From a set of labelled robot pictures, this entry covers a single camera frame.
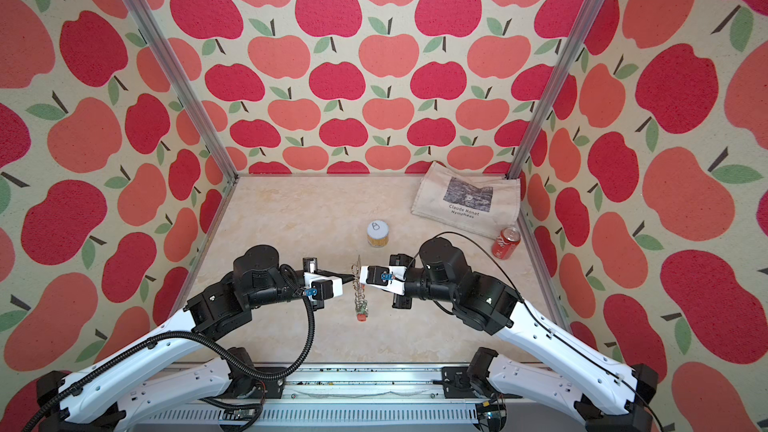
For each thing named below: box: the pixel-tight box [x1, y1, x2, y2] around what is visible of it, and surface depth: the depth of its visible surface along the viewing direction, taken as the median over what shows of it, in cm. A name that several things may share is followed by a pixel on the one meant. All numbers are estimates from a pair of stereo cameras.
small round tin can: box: [366, 220, 389, 248], surface depth 100 cm
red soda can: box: [492, 226, 521, 260], surface depth 92 cm
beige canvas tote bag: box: [411, 161, 521, 239], surface depth 106 cm
